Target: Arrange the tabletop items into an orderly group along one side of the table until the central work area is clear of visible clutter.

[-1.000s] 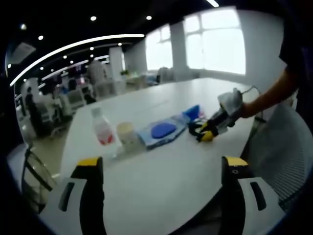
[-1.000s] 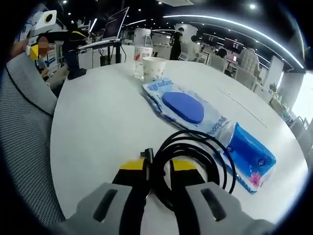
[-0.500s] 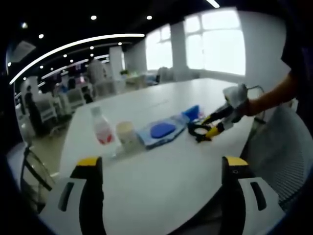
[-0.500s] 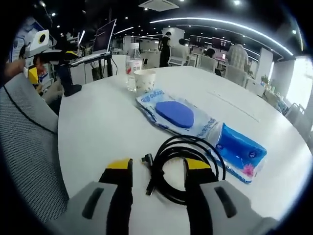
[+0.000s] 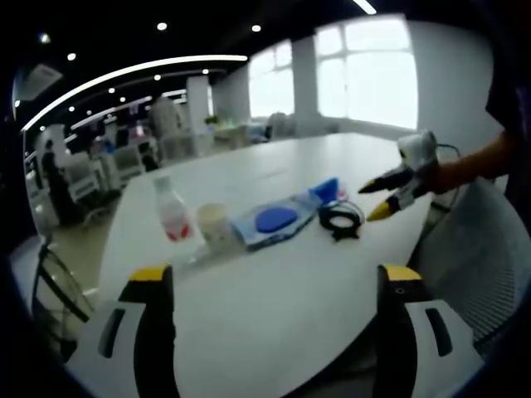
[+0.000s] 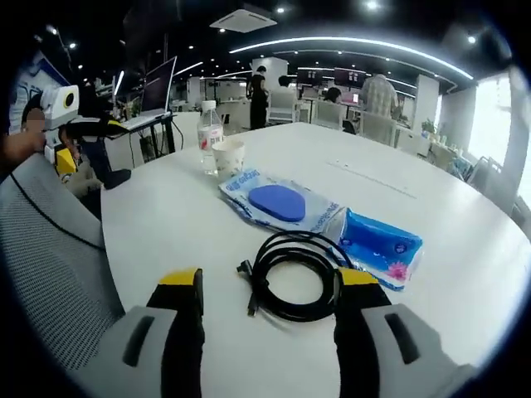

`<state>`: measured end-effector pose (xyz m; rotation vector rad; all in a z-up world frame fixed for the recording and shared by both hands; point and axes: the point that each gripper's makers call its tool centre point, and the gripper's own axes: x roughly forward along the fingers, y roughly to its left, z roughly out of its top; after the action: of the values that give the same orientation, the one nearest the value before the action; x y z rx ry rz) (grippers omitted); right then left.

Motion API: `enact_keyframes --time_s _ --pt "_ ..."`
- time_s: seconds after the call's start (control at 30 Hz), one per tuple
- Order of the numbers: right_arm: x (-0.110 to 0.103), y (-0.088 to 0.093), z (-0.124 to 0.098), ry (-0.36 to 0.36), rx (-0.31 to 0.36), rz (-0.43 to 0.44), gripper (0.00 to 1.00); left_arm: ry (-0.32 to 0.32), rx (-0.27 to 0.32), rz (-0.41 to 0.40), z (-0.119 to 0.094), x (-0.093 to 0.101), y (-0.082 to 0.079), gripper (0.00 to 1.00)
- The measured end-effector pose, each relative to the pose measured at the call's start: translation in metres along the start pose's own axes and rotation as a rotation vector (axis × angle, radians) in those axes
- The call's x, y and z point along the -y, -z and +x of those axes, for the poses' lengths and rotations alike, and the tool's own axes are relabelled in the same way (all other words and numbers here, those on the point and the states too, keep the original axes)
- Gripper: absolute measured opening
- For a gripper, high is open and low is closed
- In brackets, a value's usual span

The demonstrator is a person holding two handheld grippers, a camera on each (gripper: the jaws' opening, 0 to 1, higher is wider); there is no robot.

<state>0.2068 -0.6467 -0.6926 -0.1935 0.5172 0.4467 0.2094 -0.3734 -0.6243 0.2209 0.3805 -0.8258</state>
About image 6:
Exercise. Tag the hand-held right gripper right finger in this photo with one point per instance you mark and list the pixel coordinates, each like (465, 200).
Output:
(394, 360)

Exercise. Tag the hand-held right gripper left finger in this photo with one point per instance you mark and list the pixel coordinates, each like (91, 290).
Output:
(124, 360)

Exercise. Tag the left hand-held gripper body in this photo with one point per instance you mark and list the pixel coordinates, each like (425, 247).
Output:
(54, 112)

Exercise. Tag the clear plastic water bottle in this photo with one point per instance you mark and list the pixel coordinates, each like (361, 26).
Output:
(209, 137)

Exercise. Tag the blue tissue packet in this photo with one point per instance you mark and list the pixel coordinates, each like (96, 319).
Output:
(373, 244)

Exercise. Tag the patterned white paper cup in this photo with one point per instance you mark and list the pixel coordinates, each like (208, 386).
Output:
(228, 159)

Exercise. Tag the clear packet with blue pad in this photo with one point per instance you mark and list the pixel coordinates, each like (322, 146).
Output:
(276, 203)

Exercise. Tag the black chair armrest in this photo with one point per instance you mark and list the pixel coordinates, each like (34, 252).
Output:
(118, 179)

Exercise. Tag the black-legged laptop stand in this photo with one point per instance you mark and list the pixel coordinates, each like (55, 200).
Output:
(153, 137)

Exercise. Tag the open laptop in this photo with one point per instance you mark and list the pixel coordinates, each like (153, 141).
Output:
(157, 89)

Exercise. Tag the grey mesh chair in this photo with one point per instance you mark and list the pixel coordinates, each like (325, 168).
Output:
(50, 257)

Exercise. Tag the white table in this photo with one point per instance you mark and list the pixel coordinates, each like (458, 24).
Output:
(394, 199)

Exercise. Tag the white inset power strip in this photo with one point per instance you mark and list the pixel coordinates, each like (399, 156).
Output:
(373, 178)

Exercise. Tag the ceiling air conditioner vent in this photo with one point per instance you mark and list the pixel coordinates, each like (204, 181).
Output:
(242, 20)

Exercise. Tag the white office chair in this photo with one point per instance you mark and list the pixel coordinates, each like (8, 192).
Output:
(282, 108)
(329, 116)
(378, 128)

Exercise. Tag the dark hanging display screen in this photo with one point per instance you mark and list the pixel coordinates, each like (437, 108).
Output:
(350, 77)
(314, 76)

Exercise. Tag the potted green plant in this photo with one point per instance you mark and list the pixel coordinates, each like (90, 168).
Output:
(428, 126)

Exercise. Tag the curved ceiling light strip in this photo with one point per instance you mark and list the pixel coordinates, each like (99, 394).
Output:
(352, 39)

